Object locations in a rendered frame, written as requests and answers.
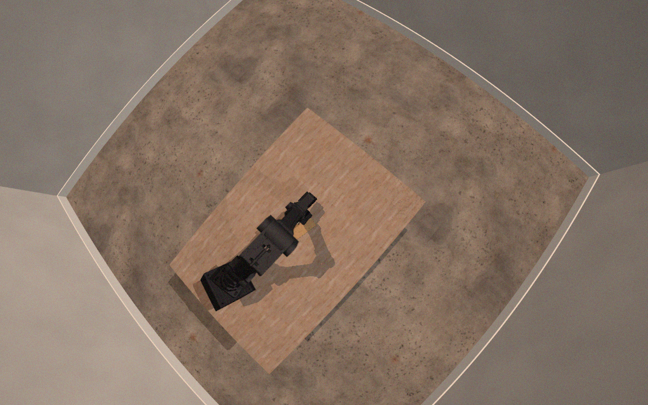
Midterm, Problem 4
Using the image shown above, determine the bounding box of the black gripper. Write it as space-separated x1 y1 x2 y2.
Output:
300 213 312 225

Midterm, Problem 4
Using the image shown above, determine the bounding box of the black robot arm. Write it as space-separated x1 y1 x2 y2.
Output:
213 192 317 298

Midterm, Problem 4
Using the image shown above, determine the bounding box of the orange flat mat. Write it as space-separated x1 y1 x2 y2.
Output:
293 218 316 239

